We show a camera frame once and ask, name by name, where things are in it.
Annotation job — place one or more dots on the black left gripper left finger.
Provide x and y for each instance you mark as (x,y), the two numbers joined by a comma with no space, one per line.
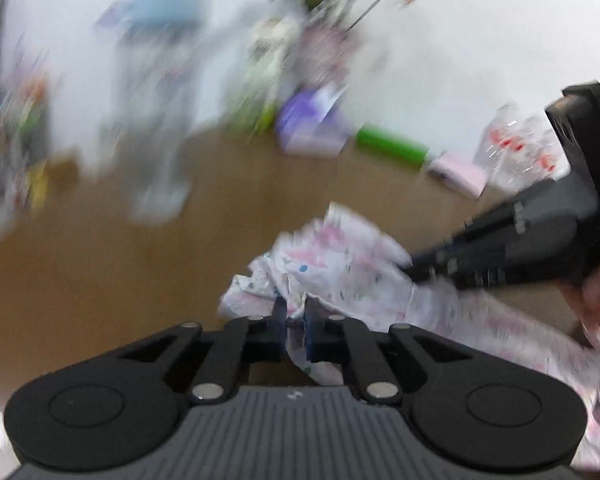
(276,331)

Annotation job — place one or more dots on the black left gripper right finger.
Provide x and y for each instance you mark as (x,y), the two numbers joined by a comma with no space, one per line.
(314,329)

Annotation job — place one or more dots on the pink floral garment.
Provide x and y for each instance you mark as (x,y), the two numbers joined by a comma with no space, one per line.
(348,264)

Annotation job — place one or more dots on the person right hand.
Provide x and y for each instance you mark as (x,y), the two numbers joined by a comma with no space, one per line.
(584,300)

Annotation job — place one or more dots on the clear red printed plastic bag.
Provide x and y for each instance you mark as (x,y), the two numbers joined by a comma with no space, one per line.
(516,151)

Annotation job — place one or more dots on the folded pink cloth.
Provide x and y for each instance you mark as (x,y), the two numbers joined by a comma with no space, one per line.
(464,177)

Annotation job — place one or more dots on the green rolled mat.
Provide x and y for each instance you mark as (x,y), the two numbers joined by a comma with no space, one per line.
(380,141)

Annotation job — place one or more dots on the purple tissue box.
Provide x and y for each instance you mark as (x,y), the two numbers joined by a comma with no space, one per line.
(311,124)

